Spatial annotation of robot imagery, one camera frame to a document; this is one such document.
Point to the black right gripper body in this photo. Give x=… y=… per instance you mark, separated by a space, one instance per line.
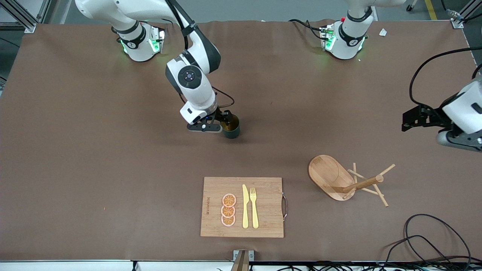
x=219 y=114

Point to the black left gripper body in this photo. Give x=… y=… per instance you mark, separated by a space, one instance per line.
x=433 y=116

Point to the dark green cup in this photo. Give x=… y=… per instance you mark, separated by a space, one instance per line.
x=232 y=133

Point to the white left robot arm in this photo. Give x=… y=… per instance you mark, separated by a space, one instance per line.
x=348 y=37

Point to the orange slice toy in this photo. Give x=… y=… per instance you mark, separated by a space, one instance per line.
x=228 y=212
x=228 y=221
x=229 y=200

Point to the white paper scrap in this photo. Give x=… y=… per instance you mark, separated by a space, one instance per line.
x=383 y=32

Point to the wooden cutting board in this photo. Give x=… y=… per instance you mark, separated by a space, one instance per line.
x=267 y=203

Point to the yellow plastic knife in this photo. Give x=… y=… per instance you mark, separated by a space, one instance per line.
x=245 y=210

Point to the yellow plastic fork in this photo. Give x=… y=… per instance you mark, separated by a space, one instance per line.
x=255 y=214

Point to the wooden mug tree stand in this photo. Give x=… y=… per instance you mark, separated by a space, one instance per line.
x=324 y=173

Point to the caster wheel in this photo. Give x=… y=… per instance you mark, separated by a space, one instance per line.
x=410 y=4

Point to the brown table cover sheet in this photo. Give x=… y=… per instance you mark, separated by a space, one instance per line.
x=113 y=169

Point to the aluminium frame profile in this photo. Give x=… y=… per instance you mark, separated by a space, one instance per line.
x=457 y=22
x=28 y=25

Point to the metal table edge bracket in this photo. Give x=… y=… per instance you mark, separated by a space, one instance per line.
x=243 y=255

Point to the white table edge rail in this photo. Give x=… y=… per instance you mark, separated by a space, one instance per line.
x=75 y=266

